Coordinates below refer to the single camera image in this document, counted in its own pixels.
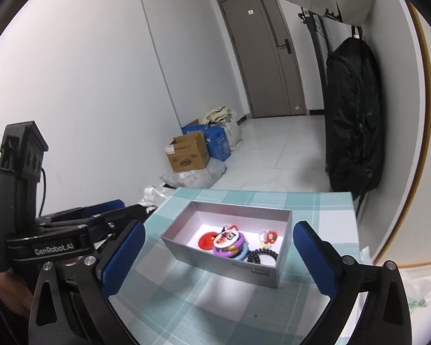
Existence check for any black spiral hair tie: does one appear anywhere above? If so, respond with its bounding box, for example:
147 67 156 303
245 246 277 266

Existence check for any blue cardboard box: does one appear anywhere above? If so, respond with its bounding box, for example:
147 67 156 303
181 120 231 162

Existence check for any white China pin badge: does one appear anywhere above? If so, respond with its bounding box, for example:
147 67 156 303
214 229 240 248

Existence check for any silver phone box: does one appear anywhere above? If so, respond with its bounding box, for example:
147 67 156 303
161 201 293 288

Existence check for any teal plaid tablecloth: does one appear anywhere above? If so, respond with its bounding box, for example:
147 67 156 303
110 189 359 344

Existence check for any red cartoon charm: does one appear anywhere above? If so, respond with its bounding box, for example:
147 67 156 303
259 231 278 245

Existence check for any white plastic packaging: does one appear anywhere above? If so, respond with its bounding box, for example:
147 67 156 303
139 158 226 208

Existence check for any left hand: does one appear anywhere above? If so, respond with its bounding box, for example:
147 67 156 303
0 271 33 319

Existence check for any grey door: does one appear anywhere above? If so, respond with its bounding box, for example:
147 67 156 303
218 0 307 118

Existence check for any purple plastic bracelet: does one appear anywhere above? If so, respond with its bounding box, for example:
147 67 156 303
212 230 251 259

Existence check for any brown cardboard box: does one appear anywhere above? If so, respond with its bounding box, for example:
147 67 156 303
165 132 210 173

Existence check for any black coat rack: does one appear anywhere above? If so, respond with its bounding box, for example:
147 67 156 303
297 5 333 173

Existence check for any beige tote bag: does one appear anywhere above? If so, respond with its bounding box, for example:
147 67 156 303
202 105 242 151

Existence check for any red China badge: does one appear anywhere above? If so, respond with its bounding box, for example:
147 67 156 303
198 231 218 251

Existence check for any black backpack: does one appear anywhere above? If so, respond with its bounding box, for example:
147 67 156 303
325 37 385 200

